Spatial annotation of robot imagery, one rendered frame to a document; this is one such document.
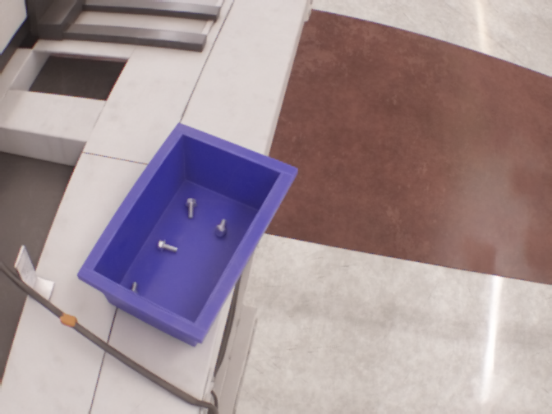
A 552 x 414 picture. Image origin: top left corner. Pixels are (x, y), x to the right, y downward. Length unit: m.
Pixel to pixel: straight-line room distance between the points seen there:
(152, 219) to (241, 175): 0.11
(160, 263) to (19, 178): 0.31
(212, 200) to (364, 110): 1.34
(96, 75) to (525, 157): 1.53
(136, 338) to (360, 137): 1.41
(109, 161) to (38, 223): 0.14
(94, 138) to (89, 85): 0.19
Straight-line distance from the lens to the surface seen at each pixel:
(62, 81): 1.12
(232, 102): 0.95
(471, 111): 2.29
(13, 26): 1.05
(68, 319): 0.74
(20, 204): 0.97
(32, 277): 0.80
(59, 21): 1.09
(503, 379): 1.79
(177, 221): 0.83
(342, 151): 2.02
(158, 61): 1.02
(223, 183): 0.84
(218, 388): 1.17
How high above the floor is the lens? 1.53
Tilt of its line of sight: 55 degrees down
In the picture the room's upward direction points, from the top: 8 degrees clockwise
